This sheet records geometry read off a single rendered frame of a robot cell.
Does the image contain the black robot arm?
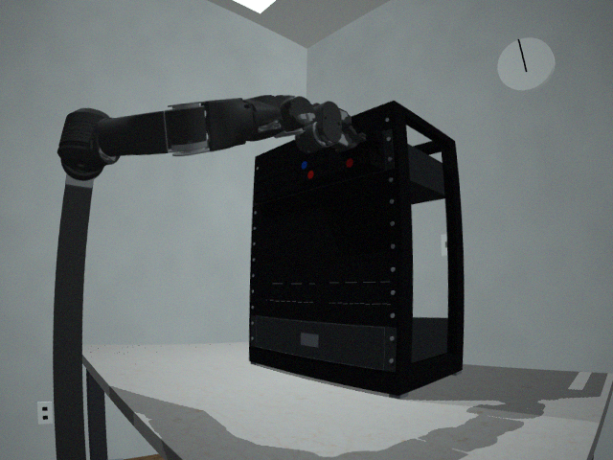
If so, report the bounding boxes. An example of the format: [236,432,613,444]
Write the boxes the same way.
[57,95,315,189]

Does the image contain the black server rack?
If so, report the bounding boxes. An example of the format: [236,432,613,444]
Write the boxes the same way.
[249,101,465,399]

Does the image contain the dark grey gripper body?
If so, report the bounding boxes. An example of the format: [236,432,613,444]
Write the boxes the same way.
[295,101,342,154]

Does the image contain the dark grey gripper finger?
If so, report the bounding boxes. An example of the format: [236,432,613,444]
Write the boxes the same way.
[331,131,366,152]
[339,108,366,139]

